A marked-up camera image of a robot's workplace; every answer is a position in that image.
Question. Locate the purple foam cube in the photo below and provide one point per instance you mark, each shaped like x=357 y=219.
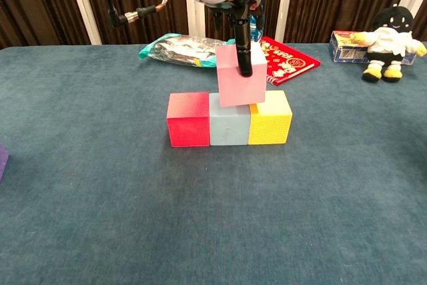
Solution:
x=2 y=163

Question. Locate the red spiral notebook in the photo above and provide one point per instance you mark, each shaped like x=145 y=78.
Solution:
x=293 y=61

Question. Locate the teal felt table cover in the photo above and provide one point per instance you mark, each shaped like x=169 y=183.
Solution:
x=213 y=215

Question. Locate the light blue foam cube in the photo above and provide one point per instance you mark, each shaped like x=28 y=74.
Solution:
x=230 y=128

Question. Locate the blue and orange carton box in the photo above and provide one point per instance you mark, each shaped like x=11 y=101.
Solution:
x=347 y=51

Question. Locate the teal snack packet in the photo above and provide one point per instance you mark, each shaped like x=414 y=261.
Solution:
x=180 y=49

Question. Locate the red foam cube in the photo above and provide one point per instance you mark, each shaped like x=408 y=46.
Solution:
x=188 y=131

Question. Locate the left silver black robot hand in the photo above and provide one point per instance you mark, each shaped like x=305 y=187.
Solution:
x=245 y=51

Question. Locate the pink foam cube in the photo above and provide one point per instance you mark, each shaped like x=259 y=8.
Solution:
x=240 y=88

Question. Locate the yellow foam cube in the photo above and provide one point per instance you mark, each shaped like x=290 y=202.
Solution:
x=268 y=128

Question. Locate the black plush doll white shirt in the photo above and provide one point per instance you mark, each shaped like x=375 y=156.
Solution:
x=390 y=41

